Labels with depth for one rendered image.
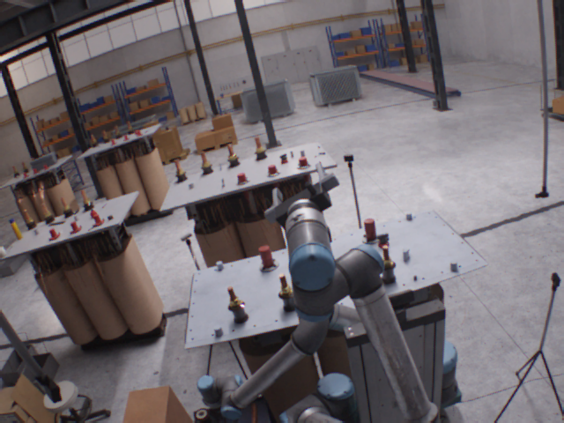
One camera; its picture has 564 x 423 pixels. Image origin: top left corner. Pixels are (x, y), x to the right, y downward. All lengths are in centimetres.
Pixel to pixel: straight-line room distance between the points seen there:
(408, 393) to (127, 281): 341
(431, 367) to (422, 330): 21
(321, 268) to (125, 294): 352
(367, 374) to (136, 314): 325
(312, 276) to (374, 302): 22
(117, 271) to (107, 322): 70
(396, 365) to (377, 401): 52
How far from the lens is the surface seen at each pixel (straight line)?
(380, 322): 98
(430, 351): 143
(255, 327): 206
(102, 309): 443
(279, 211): 97
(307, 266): 78
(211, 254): 380
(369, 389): 148
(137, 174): 775
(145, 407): 258
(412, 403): 112
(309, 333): 149
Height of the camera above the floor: 265
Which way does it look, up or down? 26 degrees down
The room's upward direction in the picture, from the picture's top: 14 degrees counter-clockwise
